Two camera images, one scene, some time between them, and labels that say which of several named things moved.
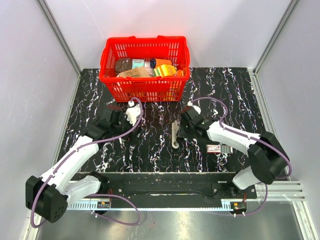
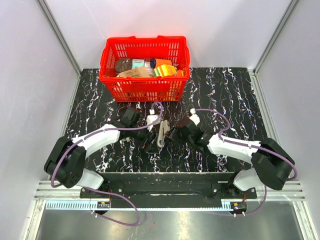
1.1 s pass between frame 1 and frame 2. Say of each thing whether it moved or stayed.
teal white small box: stayed
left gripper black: moved
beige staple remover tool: moved
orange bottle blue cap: stayed
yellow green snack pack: stayed
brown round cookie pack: stayed
